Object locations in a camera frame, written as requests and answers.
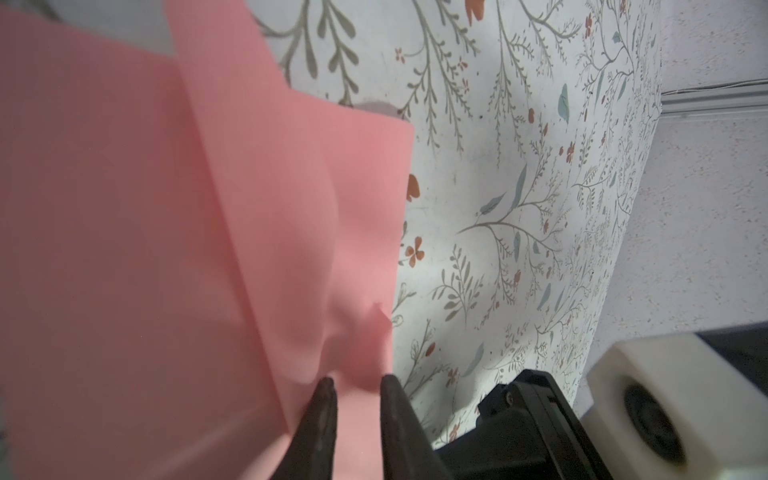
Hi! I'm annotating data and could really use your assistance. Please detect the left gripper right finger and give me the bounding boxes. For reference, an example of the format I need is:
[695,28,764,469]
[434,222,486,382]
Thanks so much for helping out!
[380,375,453,479]

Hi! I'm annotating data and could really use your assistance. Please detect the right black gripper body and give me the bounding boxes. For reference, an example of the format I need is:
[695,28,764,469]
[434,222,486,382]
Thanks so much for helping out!
[436,369,612,480]

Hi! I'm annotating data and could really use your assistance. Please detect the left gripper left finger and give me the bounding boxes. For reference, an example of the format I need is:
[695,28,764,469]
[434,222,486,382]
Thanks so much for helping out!
[271,377,338,480]

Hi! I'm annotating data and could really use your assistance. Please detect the pink square paper sheet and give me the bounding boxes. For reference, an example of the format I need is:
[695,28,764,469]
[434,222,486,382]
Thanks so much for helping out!
[1,1,414,479]

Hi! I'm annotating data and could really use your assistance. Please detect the right wrist camera with cable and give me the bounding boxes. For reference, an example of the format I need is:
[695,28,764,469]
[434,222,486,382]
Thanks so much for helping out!
[582,323,767,479]

